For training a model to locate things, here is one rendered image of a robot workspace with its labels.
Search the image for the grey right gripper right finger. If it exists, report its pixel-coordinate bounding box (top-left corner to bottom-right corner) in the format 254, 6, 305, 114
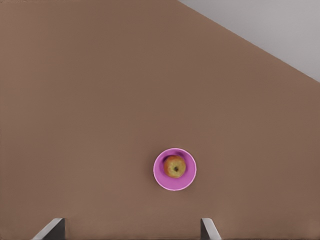
200, 217, 222, 240

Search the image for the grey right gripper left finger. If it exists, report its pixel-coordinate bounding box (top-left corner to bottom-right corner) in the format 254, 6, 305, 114
30, 217, 67, 240

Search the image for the yellow-red apple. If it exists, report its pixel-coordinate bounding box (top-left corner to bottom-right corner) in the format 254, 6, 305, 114
163, 154, 187, 179

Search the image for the pink plate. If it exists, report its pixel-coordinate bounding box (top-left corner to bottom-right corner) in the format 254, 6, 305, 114
152, 147, 198, 192

